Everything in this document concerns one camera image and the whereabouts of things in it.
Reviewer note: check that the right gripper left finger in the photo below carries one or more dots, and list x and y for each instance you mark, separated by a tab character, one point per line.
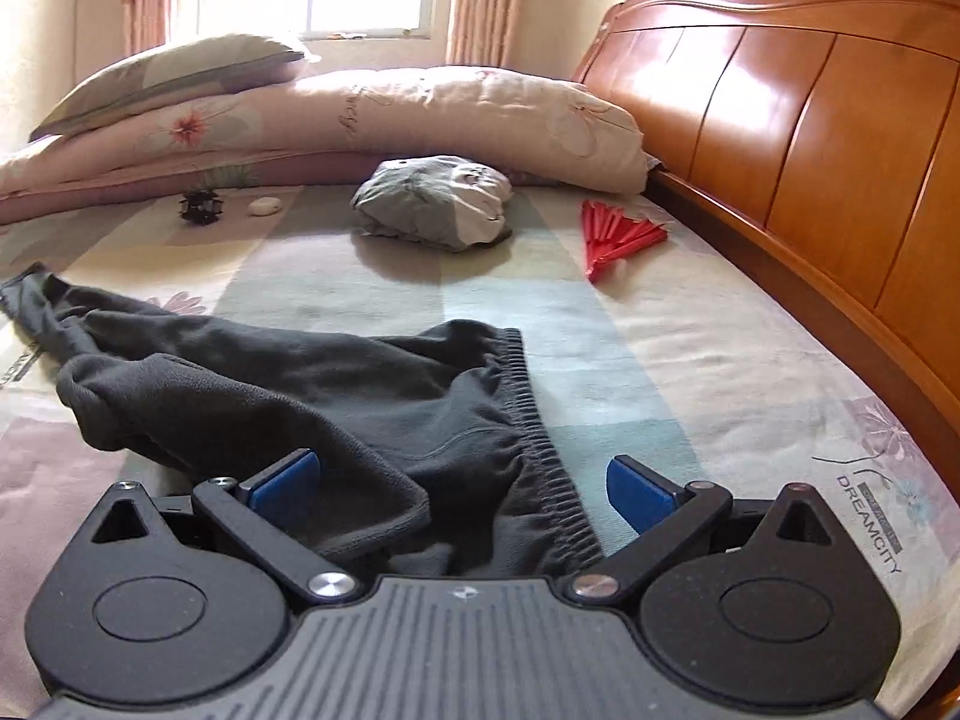
258	517

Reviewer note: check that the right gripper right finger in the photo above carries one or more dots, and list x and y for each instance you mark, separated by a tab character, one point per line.
672	523

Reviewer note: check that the dark grey sweatpants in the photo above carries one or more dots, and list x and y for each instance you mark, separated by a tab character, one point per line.
436	461

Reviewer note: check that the white earbud case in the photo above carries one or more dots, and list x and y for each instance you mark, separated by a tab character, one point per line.
264	206

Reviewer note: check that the black hair claw clip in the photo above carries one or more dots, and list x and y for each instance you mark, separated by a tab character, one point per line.
201	206

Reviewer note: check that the grey bundled cloth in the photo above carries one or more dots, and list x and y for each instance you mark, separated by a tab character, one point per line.
444	201

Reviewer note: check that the pink floral folded quilt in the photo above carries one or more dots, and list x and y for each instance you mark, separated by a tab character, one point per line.
335	128

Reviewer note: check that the orange wooden headboard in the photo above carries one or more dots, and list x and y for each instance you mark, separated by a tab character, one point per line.
815	142

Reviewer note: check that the grey floral pillow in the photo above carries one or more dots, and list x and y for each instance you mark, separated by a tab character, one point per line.
173	74

